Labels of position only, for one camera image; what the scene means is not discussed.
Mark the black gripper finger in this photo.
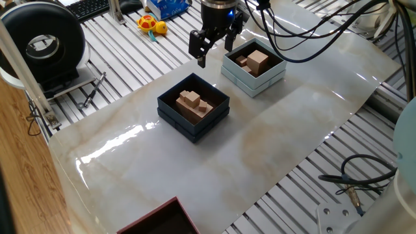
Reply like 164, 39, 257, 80
188, 28, 218, 68
224, 12, 245, 53

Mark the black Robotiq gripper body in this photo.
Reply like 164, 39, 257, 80
200, 5, 240, 37

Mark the light blue gift box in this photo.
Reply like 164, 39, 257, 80
220, 37, 288, 98

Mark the dark blue gift box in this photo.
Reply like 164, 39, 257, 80
157, 72, 231, 144

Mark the pink gift box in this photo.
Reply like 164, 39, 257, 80
116, 196, 202, 234

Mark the big wooden cube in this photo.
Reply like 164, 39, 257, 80
246, 49, 270, 77

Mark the blue white carton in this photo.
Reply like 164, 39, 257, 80
145, 0, 193, 21

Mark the yellow toy turtle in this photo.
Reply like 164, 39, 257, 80
136, 14, 169, 43

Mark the medium wooden cube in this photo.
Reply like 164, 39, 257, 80
184, 90, 202, 109

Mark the large flat wooden block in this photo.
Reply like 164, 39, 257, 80
175, 96, 215, 125

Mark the black computer mouse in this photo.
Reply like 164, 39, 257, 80
119, 0, 144, 14

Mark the black metal pen tool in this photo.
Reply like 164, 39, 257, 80
83, 71, 107, 109

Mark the black keyboard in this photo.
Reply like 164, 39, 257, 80
66, 0, 111, 23

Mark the glossy marble pattern mat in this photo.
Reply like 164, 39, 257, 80
48, 0, 402, 234

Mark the slanted aluminium profile bar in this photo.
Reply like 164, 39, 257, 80
0, 19, 62, 130

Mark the silver wrist coupling ring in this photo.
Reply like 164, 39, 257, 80
200, 0, 239, 9

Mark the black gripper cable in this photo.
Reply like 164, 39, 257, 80
256, 0, 368, 53
245, 0, 389, 64

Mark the aluminium corner bracket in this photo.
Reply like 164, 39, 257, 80
108, 0, 127, 25

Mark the black looped cable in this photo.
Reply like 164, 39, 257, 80
317, 153, 398, 196

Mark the thin black wire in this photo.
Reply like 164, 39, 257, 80
25, 99, 42, 137

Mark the black round ring device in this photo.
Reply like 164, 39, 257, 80
0, 1, 91, 90

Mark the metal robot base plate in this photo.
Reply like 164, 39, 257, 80
315, 201, 362, 234

